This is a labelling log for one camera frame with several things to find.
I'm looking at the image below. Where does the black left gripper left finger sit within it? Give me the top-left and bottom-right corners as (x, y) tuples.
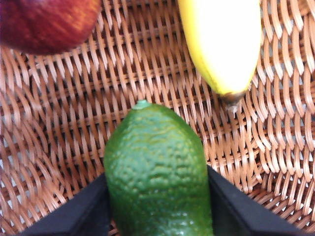
(17, 172), (111, 236)

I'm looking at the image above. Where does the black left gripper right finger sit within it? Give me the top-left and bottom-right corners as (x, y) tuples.
(207, 164), (306, 236)

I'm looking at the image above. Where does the green avocado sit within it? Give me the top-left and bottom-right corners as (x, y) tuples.
(103, 99), (214, 236)

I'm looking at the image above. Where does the brown wicker basket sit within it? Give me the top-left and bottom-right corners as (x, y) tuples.
(0, 0), (315, 236)

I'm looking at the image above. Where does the yellow banana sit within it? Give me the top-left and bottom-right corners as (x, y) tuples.
(177, 0), (263, 113)

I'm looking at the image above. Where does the red apple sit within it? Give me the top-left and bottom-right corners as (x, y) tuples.
(0, 0), (103, 55)

